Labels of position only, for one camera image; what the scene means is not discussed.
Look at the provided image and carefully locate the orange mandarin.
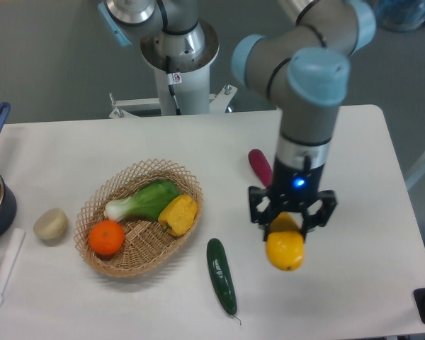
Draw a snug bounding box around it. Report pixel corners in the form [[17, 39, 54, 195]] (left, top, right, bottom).
[[89, 220, 125, 256]]

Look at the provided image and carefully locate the dark green cucumber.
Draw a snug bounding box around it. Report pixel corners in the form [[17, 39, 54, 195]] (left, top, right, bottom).
[[206, 238, 242, 325]]

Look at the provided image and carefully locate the yellow bell pepper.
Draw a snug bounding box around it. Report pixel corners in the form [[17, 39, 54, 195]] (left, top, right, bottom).
[[158, 195, 198, 237]]

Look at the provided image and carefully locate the yellow mango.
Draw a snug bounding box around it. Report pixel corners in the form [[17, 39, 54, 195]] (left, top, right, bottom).
[[266, 212, 305, 271]]

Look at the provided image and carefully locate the green bok choy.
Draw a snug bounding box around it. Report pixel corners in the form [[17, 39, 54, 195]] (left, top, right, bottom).
[[104, 180, 180, 222]]

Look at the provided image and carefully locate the purple sweet potato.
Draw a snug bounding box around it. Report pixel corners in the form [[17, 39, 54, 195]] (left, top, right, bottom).
[[248, 149, 272, 187]]

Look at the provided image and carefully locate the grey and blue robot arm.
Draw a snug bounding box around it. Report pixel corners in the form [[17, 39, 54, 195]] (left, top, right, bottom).
[[98, 1, 376, 234]]

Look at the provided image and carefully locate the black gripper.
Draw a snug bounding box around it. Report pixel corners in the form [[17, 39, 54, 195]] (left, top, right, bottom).
[[248, 157, 338, 241]]

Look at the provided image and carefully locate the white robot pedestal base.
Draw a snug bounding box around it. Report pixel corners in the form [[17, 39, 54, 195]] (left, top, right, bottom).
[[109, 20, 237, 118]]

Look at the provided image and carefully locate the white rolled cloth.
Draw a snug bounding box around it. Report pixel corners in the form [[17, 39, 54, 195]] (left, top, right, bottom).
[[0, 228, 26, 306]]

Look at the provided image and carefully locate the beige potato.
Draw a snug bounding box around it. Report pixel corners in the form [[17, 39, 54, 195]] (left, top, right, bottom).
[[33, 208, 68, 240]]

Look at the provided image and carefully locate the blue plastic bag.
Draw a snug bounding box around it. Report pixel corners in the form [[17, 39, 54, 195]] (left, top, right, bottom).
[[372, 0, 425, 32]]

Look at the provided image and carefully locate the woven wicker basket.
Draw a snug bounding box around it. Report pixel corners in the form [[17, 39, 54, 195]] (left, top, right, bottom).
[[74, 159, 203, 277]]

